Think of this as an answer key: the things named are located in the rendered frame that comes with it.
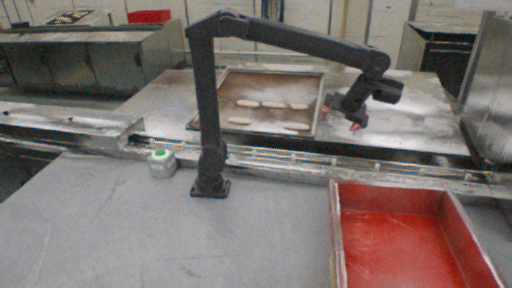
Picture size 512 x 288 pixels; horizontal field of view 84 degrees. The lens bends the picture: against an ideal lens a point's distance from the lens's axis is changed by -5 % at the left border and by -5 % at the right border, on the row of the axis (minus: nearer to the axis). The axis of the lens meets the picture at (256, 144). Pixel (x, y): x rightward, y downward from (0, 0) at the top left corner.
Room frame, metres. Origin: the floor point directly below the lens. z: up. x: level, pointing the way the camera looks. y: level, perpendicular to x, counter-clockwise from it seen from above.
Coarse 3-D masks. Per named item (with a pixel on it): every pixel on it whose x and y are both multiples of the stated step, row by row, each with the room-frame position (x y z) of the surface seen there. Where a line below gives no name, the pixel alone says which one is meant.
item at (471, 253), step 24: (336, 192) 0.60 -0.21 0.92; (360, 192) 0.63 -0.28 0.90; (384, 192) 0.62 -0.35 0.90; (408, 192) 0.61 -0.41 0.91; (432, 192) 0.60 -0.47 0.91; (336, 216) 0.51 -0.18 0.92; (456, 216) 0.51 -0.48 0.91; (336, 240) 0.44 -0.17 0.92; (456, 240) 0.47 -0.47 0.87; (480, 240) 0.42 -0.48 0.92; (336, 264) 0.38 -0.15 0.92; (480, 264) 0.37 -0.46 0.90
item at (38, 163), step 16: (96, 112) 1.45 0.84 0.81; (112, 112) 1.43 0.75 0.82; (0, 144) 1.13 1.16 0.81; (16, 144) 1.13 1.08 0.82; (0, 160) 1.18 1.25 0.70; (16, 160) 1.14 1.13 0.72; (32, 160) 1.11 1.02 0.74; (48, 160) 1.09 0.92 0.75; (0, 176) 1.20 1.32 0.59; (16, 176) 1.16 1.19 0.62; (32, 176) 1.12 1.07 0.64; (0, 192) 1.22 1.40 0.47
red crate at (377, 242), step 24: (360, 216) 0.61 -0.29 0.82; (384, 216) 0.61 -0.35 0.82; (408, 216) 0.60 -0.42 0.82; (432, 216) 0.59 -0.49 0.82; (360, 240) 0.52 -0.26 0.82; (384, 240) 0.52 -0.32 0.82; (408, 240) 0.51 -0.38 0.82; (432, 240) 0.51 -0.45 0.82; (360, 264) 0.45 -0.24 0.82; (384, 264) 0.45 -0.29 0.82; (408, 264) 0.44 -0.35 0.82; (432, 264) 0.44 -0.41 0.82; (456, 264) 0.43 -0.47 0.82
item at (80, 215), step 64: (64, 192) 0.77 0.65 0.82; (128, 192) 0.76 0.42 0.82; (256, 192) 0.74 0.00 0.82; (320, 192) 0.73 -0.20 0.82; (0, 256) 0.51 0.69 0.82; (64, 256) 0.51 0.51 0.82; (128, 256) 0.50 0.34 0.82; (192, 256) 0.50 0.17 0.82; (256, 256) 0.49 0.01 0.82; (320, 256) 0.48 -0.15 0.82
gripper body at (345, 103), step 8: (336, 96) 0.81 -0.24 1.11; (344, 96) 0.78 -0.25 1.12; (352, 96) 0.75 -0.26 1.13; (336, 104) 0.78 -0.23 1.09; (344, 104) 0.77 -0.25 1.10; (352, 104) 0.75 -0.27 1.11; (360, 104) 0.75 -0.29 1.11; (344, 112) 0.77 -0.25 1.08; (352, 112) 0.76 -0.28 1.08; (360, 112) 0.77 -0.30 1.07
